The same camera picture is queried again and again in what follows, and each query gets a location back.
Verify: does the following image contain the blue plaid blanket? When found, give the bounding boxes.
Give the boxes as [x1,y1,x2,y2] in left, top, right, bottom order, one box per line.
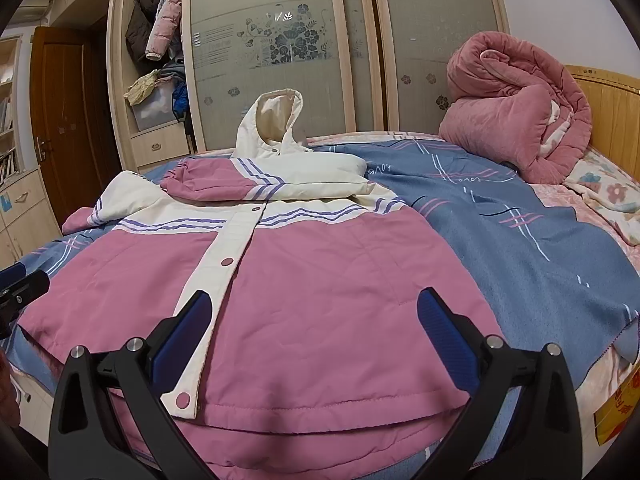
[0,142,640,480]

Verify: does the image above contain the grey folded clothes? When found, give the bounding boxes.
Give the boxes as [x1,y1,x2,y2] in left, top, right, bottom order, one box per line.
[157,57,186,83]

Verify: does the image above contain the frosted door with small flowers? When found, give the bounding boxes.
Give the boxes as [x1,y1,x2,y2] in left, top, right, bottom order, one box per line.
[367,0,511,133]

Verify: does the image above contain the floral cream sheet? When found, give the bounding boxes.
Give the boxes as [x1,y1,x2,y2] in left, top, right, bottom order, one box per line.
[565,147,640,247]

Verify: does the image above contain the beige crumpled cloth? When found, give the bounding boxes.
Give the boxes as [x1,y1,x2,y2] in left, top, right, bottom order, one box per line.
[124,71,161,107]

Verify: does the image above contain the wardrobe drawer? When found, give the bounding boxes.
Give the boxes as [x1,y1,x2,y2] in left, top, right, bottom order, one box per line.
[134,130,195,167]

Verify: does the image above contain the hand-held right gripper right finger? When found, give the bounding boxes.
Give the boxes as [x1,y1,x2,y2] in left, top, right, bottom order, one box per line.
[416,287,586,480]

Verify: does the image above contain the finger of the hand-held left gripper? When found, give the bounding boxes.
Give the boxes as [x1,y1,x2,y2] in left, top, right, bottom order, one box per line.
[0,262,51,341]

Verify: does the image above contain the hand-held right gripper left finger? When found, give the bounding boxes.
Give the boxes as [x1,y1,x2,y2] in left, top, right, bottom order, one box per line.
[47,289,221,480]

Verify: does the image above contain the light wood wardrobe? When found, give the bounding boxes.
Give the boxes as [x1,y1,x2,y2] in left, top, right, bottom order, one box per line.
[107,0,511,173]

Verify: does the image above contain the dark hanging jacket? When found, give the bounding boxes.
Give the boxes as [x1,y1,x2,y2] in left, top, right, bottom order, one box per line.
[125,0,161,63]

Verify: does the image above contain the translucent storage box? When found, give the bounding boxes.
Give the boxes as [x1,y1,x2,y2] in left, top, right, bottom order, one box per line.
[131,82,183,131]

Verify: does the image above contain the pink and cream hooded jacket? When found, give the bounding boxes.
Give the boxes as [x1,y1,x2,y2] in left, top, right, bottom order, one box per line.
[17,89,506,463]

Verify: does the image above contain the light wood bookshelf cabinet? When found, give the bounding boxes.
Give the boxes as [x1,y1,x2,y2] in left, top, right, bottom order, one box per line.
[0,35,63,271]

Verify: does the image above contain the frosted door with large flowers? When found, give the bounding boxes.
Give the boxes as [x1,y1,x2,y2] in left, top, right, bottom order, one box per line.
[182,0,373,153]

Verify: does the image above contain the blue crumpled cloth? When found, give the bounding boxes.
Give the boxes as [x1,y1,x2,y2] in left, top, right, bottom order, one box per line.
[170,80,190,121]

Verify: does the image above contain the white air conditioner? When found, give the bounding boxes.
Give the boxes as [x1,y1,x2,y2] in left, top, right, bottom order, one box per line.
[17,4,51,23]

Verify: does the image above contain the rolled pink quilt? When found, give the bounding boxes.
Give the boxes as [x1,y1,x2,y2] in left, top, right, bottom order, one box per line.
[439,31,592,184]

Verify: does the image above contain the brown wooden door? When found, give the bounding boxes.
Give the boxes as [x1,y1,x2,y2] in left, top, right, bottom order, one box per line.
[31,25,123,233]

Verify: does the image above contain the yellow and red bag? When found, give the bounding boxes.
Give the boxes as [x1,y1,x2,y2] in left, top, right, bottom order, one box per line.
[594,370,640,446]

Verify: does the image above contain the wooden bed headboard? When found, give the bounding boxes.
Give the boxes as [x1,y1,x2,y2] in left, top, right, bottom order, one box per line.
[564,64,640,181]

